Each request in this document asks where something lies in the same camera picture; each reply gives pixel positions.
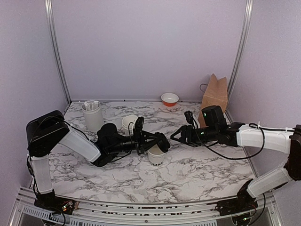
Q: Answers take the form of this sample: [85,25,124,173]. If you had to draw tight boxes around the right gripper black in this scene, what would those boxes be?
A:
[171,125,218,147]

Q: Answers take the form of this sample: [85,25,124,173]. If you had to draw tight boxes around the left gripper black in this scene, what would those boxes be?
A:
[107,128,162,155]

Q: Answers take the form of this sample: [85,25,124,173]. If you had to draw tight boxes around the black plastic cup lid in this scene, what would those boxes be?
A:
[155,132,170,153]

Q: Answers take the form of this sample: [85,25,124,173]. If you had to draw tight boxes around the white paper cup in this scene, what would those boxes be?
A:
[147,145,166,166]

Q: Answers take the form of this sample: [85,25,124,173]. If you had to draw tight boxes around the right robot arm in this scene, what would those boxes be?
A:
[170,105,301,216]

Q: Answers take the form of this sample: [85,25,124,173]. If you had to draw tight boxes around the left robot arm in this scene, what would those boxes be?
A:
[26,111,170,214]

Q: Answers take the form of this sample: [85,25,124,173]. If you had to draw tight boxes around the orange white bowl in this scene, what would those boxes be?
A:
[161,93,179,107]

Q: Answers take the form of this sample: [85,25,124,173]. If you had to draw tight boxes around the stack of white paper cups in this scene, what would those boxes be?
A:
[122,115,138,136]

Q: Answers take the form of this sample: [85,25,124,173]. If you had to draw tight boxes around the brown paper bag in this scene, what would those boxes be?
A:
[198,73,228,128]

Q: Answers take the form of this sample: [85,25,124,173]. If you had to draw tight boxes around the grey cylindrical canister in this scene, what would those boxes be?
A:
[82,103,104,132]

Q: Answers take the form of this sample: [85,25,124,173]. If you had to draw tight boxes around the white sugar packets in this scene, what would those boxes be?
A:
[83,100,100,111]

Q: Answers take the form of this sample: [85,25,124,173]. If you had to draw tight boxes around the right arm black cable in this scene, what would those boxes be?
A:
[188,117,296,161]

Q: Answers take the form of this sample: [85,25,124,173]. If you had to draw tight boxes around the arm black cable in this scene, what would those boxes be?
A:
[188,117,296,161]
[25,115,132,163]

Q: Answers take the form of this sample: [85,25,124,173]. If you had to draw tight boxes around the right aluminium frame post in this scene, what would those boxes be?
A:
[227,0,254,104]

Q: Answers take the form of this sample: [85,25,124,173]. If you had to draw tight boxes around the aluminium frame post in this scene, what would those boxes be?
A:
[227,0,254,104]
[45,0,71,105]

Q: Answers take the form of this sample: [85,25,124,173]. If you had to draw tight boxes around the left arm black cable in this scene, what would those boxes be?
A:
[25,115,132,163]

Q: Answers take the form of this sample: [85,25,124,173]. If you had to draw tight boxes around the front aluminium rail base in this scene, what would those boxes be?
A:
[8,187,283,226]

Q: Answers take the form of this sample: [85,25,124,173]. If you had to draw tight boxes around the left aluminium frame post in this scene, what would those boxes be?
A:
[45,0,71,105]

